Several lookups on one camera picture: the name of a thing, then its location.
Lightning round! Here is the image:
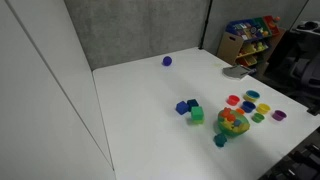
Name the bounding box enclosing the red stacking cup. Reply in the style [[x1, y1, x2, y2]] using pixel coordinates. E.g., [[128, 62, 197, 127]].
[[226, 94, 241, 107]]

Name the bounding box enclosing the blue stacking cup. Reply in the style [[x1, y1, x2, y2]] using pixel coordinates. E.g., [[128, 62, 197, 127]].
[[240, 100, 257, 114]]

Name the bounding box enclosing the yellow cup with blue inside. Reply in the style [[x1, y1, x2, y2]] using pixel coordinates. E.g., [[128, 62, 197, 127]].
[[243, 89, 261, 103]]

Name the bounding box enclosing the green stacking cup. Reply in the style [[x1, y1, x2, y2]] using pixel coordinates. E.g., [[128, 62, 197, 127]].
[[251, 112, 266, 124]]

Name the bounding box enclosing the yellow stacking cup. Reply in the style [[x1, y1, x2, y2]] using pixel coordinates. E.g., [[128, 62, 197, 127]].
[[255, 103, 271, 116]]

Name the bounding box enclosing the purple stacking cup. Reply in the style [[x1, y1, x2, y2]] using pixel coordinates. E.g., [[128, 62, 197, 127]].
[[271, 109, 288, 122]]

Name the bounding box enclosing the blue toy cube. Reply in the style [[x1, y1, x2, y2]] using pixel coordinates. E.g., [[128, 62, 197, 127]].
[[175, 100, 189, 116]]

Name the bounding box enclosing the purple-blue ball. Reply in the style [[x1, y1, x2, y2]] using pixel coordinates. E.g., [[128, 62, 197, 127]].
[[162, 55, 173, 67]]

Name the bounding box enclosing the dark teal toy cube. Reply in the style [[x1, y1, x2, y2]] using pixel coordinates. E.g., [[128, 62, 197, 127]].
[[186, 98, 200, 112]]

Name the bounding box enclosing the green toy cube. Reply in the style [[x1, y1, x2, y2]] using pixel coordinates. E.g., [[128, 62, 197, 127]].
[[190, 106, 205, 125]]

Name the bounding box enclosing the orange toy block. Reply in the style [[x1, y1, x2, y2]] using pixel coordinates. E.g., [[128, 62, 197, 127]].
[[220, 107, 237, 123]]

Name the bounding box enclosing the yellow toy block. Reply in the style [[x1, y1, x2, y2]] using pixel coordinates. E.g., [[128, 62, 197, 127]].
[[221, 118, 236, 132]]

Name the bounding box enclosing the teal star toy block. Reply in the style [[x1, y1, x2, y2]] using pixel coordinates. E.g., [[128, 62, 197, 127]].
[[213, 132, 228, 148]]

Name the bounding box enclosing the black vertical pole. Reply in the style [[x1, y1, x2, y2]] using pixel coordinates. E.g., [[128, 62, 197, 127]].
[[198, 0, 214, 51]]

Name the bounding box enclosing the grey metal plate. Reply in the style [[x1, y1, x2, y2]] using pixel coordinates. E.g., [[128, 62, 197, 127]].
[[222, 64, 257, 81]]

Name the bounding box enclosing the green plastic bowl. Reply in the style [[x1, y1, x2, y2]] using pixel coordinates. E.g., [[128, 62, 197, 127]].
[[216, 109, 251, 138]]

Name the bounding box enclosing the wooden toy shelf with bins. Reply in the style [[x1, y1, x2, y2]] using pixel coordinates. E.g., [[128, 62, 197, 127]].
[[216, 14, 287, 69]]

